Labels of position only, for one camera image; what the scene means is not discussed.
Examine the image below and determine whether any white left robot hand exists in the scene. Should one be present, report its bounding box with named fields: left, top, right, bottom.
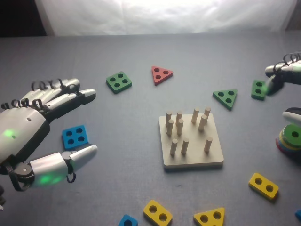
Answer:
left=0, top=78, right=98, bottom=192

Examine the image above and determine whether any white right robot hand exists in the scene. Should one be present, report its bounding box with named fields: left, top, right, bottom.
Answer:
left=265, top=52, right=301, bottom=125

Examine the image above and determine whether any stack of coloured rings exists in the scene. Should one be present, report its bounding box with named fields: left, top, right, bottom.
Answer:
left=275, top=124, right=301, bottom=158

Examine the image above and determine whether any green rectangle two-hole block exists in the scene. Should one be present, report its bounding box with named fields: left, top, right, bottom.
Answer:
left=251, top=80, right=268, bottom=101

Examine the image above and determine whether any blue square four-hole block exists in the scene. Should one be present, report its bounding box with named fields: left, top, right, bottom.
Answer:
left=62, top=125, right=90, bottom=151

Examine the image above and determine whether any green triangle three-hole block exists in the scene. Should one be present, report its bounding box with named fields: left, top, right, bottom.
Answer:
left=212, top=89, right=238, bottom=111

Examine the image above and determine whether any green square four-hole block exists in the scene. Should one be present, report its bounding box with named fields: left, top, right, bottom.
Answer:
left=105, top=71, right=133, bottom=94

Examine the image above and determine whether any yellow rectangle two-hole block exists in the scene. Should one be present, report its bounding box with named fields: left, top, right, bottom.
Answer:
left=143, top=199, right=174, bottom=226
left=248, top=172, right=279, bottom=200

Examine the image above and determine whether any wooden peg board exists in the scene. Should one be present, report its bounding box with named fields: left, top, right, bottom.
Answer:
left=158, top=107, right=224, bottom=170

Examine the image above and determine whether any red triangle three-hole block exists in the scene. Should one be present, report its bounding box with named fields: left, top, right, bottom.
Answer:
left=151, top=65, right=174, bottom=86

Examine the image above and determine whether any blue block with hole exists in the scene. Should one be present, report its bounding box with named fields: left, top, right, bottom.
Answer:
left=117, top=214, right=139, bottom=226

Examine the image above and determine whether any yellow triangle three-hole block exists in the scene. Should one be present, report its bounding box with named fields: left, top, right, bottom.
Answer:
left=193, top=207, right=225, bottom=226

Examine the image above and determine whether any grey table cloth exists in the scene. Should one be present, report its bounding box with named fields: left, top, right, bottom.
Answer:
left=0, top=34, right=301, bottom=226

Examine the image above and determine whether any white backdrop sheet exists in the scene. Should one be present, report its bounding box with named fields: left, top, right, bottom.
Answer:
left=34, top=0, right=295, bottom=37

